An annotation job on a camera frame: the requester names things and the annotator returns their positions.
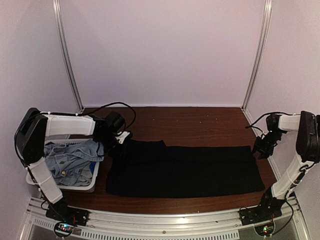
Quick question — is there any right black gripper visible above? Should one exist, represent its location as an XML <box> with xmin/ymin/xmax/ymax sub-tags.
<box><xmin>252</xmin><ymin>131</ymin><xmax>283</xmax><ymax>159</ymax></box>

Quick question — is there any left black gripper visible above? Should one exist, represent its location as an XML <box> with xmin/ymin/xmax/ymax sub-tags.
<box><xmin>96</xmin><ymin>132</ymin><xmax>130</xmax><ymax>162</ymax></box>

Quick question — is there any black t-shirt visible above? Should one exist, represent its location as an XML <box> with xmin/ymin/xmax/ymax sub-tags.
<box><xmin>105</xmin><ymin>140</ymin><xmax>265</xmax><ymax>199</ymax></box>

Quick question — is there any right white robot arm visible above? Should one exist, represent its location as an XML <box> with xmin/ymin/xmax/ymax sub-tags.
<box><xmin>248</xmin><ymin>110</ymin><xmax>320</xmax><ymax>221</ymax></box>

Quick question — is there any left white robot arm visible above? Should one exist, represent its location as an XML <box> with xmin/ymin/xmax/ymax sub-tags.
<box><xmin>14</xmin><ymin>108</ymin><xmax>132</xmax><ymax>222</ymax></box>

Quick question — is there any white laundry basket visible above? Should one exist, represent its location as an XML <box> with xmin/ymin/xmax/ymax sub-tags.
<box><xmin>25</xmin><ymin>139</ymin><xmax>100</xmax><ymax>194</ymax></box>

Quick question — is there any light blue denim garment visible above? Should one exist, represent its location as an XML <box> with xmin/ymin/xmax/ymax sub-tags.
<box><xmin>43</xmin><ymin>139</ymin><xmax>105</xmax><ymax>187</ymax></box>

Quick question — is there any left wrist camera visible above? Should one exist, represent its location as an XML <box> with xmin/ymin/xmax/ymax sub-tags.
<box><xmin>115</xmin><ymin>131</ymin><xmax>133</xmax><ymax>145</ymax></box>

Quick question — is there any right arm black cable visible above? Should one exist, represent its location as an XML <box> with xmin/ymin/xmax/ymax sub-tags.
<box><xmin>245</xmin><ymin>112</ymin><xmax>281</xmax><ymax>137</ymax></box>

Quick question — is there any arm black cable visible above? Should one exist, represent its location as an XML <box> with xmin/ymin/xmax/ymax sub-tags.
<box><xmin>245</xmin><ymin>112</ymin><xmax>281</xmax><ymax>137</ymax></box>
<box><xmin>82</xmin><ymin>101</ymin><xmax>137</xmax><ymax>133</ymax></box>

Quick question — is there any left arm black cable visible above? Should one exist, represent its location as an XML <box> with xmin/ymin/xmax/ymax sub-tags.
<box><xmin>82</xmin><ymin>101</ymin><xmax>137</xmax><ymax>133</ymax></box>

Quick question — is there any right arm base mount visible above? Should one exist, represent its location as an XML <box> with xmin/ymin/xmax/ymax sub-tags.
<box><xmin>238</xmin><ymin>206</ymin><xmax>282</xmax><ymax>226</ymax></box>

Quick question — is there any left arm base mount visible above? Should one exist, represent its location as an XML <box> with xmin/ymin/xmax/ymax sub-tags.
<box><xmin>45</xmin><ymin>206</ymin><xmax>89</xmax><ymax>227</ymax></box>

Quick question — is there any front aluminium rail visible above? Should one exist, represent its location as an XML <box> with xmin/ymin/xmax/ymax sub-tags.
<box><xmin>17</xmin><ymin>197</ymin><xmax>311</xmax><ymax>240</ymax></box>

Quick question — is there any left aluminium frame post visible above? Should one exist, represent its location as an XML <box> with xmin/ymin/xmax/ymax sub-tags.
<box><xmin>52</xmin><ymin>0</ymin><xmax>84</xmax><ymax>112</ymax></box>

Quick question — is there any aluminium frame post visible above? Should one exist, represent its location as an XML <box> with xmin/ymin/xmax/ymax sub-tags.
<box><xmin>52</xmin><ymin>0</ymin><xmax>84</xmax><ymax>112</ymax></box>
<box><xmin>241</xmin><ymin>0</ymin><xmax>273</xmax><ymax>111</ymax></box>

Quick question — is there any right aluminium frame post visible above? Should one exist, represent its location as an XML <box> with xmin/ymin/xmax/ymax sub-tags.
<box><xmin>241</xmin><ymin>0</ymin><xmax>273</xmax><ymax>111</ymax></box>

